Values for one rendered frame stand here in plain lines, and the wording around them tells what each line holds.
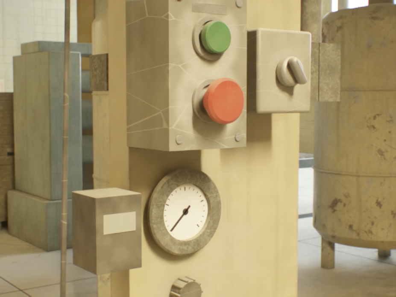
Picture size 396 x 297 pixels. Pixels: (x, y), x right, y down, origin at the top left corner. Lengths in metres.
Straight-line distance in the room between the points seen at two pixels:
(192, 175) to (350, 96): 4.88
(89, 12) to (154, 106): 7.62
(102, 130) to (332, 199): 2.36
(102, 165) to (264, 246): 3.38
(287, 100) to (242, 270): 0.20
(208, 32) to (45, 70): 6.14
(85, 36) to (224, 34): 7.70
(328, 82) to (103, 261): 0.41
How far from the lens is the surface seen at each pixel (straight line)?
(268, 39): 0.66
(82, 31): 8.36
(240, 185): 0.72
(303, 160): 7.07
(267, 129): 0.74
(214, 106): 0.57
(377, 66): 5.47
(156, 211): 0.64
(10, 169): 7.90
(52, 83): 6.64
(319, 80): 0.85
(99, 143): 4.13
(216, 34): 0.59
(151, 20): 0.60
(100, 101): 4.11
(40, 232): 6.82
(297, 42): 0.69
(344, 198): 5.59
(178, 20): 0.58
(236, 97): 0.58
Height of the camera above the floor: 1.52
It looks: 4 degrees down
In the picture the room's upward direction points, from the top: straight up
